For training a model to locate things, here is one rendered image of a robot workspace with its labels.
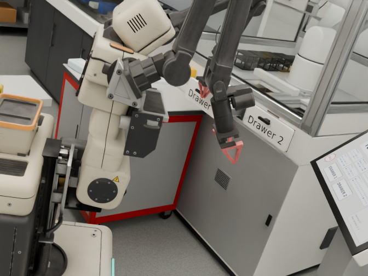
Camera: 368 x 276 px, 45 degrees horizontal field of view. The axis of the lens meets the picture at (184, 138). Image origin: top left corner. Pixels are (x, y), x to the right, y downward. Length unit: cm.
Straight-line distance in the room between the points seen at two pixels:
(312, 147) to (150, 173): 90
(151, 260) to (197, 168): 57
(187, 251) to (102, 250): 70
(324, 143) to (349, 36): 49
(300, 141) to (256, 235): 55
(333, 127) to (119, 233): 129
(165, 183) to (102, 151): 109
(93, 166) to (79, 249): 58
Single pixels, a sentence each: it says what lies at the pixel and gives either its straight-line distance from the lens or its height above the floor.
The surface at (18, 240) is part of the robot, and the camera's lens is 152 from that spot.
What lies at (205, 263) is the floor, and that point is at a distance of 255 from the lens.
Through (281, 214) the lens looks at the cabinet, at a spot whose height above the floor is 53.
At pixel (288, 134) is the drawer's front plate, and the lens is 203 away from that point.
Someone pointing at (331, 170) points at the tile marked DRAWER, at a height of 100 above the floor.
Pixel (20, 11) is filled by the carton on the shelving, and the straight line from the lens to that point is 582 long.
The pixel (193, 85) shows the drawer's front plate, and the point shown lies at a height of 90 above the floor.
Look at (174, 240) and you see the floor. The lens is 264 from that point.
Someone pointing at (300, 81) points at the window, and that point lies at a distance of 203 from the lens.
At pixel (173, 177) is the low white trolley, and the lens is 255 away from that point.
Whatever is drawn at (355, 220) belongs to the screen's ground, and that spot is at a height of 100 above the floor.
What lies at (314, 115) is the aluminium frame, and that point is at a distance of 196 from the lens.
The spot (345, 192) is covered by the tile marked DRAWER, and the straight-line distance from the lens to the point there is 144.
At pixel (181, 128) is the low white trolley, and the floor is 65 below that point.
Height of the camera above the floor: 159
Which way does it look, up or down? 24 degrees down
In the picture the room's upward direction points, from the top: 16 degrees clockwise
